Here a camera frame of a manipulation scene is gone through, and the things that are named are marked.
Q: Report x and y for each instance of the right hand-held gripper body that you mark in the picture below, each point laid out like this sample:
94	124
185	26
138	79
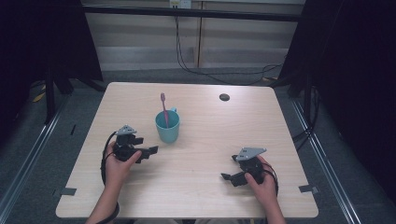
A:
250	166

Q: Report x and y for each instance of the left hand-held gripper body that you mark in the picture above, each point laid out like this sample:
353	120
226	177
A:
124	147

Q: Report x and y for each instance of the teal plastic cup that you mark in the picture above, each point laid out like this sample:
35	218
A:
167	126

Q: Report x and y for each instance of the pink toothbrush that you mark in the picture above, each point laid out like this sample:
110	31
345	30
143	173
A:
164	109

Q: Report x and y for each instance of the person's left hand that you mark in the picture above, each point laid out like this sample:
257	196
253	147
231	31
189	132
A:
120	169

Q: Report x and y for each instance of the person's right hand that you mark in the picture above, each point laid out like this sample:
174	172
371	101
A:
264	186

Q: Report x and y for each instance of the dark round table grommet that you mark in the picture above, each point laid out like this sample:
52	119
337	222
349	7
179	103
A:
224	97

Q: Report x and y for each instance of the grey tape strip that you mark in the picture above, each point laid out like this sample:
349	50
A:
67	191
309	188

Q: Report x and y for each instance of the black stand leg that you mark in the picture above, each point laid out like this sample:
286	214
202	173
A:
49	99
308	99

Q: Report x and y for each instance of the yellow floor scrap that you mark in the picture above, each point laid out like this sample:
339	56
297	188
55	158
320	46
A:
38	97

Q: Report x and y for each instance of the black curtain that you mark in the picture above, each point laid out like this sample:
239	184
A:
351	77
40	43

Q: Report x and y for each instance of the black horizontal bar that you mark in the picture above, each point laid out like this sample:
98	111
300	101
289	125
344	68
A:
186	13

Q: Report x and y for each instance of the metal floor rail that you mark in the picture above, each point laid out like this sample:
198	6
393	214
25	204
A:
26	165
327	174

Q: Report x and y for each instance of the white wall power outlet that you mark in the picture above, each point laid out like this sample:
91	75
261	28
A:
180	3

